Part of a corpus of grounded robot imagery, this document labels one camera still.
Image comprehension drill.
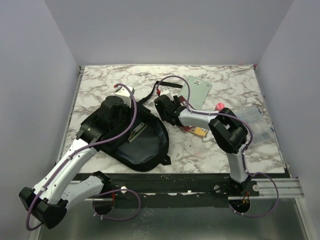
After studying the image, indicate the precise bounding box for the aluminium table edge rail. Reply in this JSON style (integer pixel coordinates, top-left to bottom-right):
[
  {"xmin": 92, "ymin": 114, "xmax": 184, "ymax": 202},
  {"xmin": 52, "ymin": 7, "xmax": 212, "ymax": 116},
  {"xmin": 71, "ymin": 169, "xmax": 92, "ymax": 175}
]
[{"xmin": 55, "ymin": 65, "xmax": 85, "ymax": 165}]

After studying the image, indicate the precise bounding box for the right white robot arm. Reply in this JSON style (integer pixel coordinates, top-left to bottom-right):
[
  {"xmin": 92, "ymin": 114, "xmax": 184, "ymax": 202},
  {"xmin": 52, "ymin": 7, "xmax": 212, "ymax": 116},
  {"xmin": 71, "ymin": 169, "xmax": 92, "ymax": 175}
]
[{"xmin": 154, "ymin": 94, "xmax": 251, "ymax": 196}]

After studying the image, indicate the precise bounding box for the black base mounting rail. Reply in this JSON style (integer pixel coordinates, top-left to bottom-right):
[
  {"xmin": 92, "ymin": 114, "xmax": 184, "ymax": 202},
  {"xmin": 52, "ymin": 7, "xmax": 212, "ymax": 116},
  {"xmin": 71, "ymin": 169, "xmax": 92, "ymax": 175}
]
[{"xmin": 88, "ymin": 173, "xmax": 259, "ymax": 209}]

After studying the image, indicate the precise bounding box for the clear plastic pencil case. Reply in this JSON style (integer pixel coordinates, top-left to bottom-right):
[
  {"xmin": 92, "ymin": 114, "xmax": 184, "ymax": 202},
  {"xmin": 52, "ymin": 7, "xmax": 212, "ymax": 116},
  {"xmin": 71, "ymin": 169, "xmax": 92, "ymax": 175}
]
[{"xmin": 235, "ymin": 106, "xmax": 274, "ymax": 145}]

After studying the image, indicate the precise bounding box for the purple cable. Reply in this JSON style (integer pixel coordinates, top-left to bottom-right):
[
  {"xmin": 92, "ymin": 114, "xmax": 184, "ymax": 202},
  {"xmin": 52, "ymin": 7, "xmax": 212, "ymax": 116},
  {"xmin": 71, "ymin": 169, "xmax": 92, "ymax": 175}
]
[
  {"xmin": 156, "ymin": 75, "xmax": 255, "ymax": 173},
  {"xmin": 26, "ymin": 83, "xmax": 138, "ymax": 231}
]

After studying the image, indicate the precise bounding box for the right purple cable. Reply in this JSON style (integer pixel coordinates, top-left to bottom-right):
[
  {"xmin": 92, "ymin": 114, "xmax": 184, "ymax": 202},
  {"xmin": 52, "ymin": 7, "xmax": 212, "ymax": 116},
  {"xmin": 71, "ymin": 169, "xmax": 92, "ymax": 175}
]
[{"xmin": 156, "ymin": 75, "xmax": 255, "ymax": 173}]

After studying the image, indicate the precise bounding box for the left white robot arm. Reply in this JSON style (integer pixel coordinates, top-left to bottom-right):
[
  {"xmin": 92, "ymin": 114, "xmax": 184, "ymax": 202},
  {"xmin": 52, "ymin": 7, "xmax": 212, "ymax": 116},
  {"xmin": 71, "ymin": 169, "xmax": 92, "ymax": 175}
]
[{"xmin": 18, "ymin": 94, "xmax": 138, "ymax": 229}]

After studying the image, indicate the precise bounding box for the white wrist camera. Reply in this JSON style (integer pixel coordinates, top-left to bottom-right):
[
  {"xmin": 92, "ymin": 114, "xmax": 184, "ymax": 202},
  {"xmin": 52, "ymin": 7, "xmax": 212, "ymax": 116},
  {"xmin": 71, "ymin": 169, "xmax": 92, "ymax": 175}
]
[
  {"xmin": 114, "ymin": 86, "xmax": 132, "ymax": 107},
  {"xmin": 157, "ymin": 86, "xmax": 174, "ymax": 101}
]

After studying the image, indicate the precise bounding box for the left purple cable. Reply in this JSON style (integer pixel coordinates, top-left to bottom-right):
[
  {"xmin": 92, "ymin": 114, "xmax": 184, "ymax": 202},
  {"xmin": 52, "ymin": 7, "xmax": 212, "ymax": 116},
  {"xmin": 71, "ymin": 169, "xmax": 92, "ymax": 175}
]
[{"xmin": 26, "ymin": 83, "xmax": 138, "ymax": 231}]

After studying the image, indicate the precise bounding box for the pale green notebook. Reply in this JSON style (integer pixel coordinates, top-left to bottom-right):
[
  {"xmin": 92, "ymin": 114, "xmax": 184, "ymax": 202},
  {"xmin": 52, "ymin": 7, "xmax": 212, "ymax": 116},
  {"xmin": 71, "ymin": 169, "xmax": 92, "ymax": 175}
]
[{"xmin": 186, "ymin": 76, "xmax": 212, "ymax": 110}]

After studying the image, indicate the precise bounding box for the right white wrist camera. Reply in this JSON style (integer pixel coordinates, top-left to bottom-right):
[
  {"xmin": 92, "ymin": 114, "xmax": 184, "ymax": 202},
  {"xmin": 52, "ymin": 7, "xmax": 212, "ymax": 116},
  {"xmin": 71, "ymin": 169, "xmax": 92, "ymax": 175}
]
[{"xmin": 157, "ymin": 86, "xmax": 174, "ymax": 101}]

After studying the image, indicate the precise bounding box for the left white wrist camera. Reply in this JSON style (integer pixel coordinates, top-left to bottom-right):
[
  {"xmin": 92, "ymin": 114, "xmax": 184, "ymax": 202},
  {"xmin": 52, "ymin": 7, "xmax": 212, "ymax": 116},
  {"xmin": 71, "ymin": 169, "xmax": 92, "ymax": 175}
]
[{"xmin": 114, "ymin": 86, "xmax": 132, "ymax": 107}]

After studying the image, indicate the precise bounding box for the black student backpack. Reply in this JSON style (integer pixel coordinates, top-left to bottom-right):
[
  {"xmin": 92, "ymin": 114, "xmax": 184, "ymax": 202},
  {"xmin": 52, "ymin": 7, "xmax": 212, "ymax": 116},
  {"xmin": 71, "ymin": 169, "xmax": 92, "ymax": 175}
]
[{"xmin": 95, "ymin": 94, "xmax": 171, "ymax": 172}]

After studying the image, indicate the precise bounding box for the pink cap glue bottle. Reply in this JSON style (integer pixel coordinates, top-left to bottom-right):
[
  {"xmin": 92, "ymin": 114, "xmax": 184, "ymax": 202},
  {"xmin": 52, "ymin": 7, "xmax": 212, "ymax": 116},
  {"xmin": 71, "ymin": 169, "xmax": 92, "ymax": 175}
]
[{"xmin": 215, "ymin": 102, "xmax": 225, "ymax": 112}]

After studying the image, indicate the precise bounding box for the yellow cover book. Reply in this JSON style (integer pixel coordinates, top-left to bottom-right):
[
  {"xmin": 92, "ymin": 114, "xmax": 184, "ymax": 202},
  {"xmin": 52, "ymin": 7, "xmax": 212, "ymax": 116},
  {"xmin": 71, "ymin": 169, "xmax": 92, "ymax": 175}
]
[{"xmin": 188, "ymin": 127, "xmax": 208, "ymax": 139}]

